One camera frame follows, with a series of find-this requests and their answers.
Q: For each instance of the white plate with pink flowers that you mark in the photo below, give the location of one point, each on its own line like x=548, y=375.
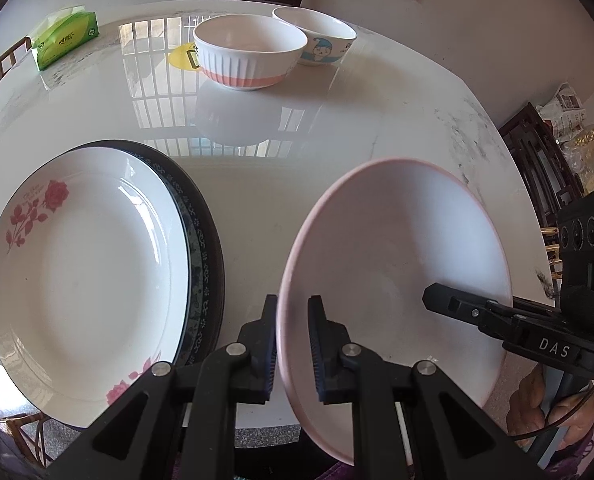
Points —
x=92, y=285

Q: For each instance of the person's right hand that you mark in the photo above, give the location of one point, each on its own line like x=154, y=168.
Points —
x=524, y=405

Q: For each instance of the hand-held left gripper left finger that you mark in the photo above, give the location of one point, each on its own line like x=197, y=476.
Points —
x=269, y=355

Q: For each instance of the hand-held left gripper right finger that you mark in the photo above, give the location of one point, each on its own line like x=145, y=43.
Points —
x=317, y=355

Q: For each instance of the light wooden folding frame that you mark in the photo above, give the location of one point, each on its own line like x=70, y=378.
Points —
x=552, y=255

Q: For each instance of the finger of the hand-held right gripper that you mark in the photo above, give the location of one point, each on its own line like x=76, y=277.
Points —
x=462, y=307
x=542, y=309

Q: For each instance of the dark wooden cabinet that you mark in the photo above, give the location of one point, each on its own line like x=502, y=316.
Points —
x=537, y=160

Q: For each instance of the yellow round sticker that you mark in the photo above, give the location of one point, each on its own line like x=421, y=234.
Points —
x=179, y=57

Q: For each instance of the white bowl with cartoon print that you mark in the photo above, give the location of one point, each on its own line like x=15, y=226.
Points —
x=327, y=47

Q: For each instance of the large blue patterned plate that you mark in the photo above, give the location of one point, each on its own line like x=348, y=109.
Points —
x=209, y=260

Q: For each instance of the green tissue pack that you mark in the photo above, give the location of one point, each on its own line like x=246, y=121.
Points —
x=64, y=40

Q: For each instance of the bags on cabinet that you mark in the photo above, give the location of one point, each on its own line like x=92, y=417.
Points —
x=592, y=145

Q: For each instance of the white ribbed bowl pink band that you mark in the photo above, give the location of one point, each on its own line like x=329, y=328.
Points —
x=249, y=60

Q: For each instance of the newspaper bundle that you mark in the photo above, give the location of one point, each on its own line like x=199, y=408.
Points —
x=564, y=107

